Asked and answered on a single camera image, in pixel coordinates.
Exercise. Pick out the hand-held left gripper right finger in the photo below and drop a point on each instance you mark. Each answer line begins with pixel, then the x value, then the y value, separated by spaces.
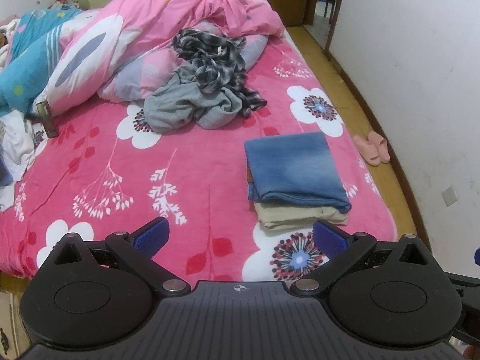
pixel 330 240

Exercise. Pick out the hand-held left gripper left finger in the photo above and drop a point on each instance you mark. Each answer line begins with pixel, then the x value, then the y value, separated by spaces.
pixel 152 236

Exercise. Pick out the folded beige pants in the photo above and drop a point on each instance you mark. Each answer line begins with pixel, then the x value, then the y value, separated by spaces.
pixel 285 215

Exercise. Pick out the blue denim jeans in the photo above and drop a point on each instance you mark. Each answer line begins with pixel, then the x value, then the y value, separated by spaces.
pixel 112 150

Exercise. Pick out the pink slipper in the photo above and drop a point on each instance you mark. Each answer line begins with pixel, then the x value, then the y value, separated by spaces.
pixel 365 152
pixel 380 146

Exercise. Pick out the grey garment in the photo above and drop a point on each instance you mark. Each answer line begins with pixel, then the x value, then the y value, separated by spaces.
pixel 168 105

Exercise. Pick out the black smartphone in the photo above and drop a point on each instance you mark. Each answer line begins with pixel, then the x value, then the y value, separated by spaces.
pixel 48 120

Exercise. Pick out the white garment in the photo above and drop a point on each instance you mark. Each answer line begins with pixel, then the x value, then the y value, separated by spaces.
pixel 15 142

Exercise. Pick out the black and white plaid shirt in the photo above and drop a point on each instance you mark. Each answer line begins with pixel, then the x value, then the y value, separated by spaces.
pixel 202 45

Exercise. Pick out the pink and blue quilt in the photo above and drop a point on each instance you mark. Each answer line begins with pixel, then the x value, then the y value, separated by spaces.
pixel 150 7

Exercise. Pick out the white wall socket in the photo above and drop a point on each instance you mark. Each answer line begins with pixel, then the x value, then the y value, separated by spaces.
pixel 450 197

